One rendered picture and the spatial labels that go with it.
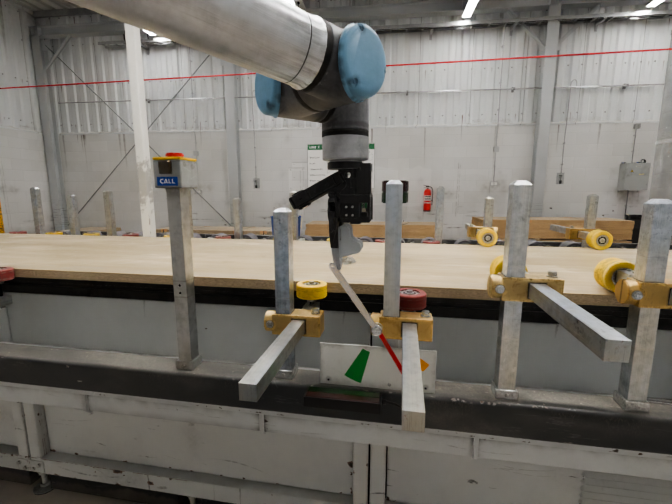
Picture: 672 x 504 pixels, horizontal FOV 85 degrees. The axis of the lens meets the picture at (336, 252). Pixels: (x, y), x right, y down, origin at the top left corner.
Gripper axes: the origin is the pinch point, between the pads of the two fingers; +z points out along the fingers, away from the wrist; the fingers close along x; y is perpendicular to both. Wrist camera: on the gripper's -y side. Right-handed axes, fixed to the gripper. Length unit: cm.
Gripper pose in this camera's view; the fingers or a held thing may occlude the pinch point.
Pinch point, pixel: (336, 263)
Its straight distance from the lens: 75.2
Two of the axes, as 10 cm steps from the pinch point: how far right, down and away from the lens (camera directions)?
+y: 9.8, 0.2, -1.8
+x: 1.8, -1.7, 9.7
